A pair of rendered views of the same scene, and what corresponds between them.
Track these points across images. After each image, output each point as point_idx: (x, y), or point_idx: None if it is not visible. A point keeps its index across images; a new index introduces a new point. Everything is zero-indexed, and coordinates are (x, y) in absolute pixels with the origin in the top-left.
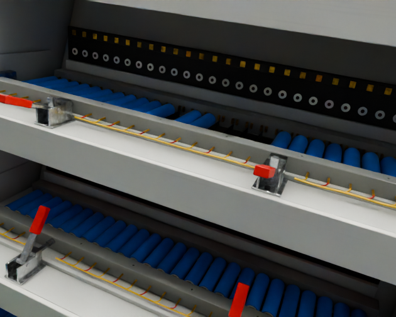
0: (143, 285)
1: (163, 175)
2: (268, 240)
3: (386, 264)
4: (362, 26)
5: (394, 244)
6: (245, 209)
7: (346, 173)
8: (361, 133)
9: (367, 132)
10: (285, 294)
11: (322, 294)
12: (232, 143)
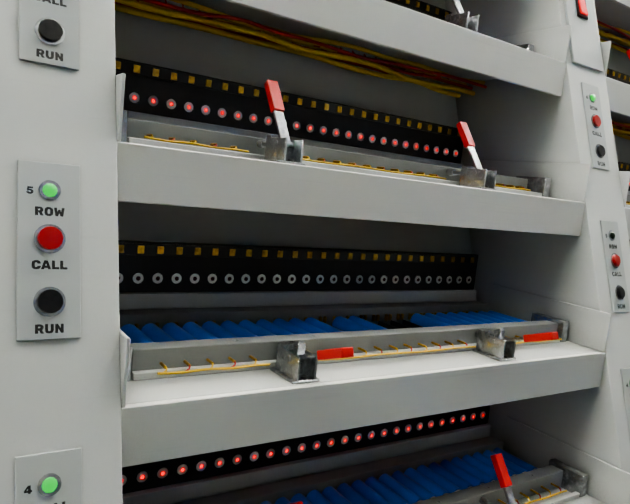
0: None
1: (447, 379)
2: (516, 399)
3: (570, 378)
4: (513, 220)
5: (573, 362)
6: (503, 380)
7: (513, 328)
8: (442, 299)
9: (445, 296)
10: (461, 467)
11: (471, 452)
12: (446, 332)
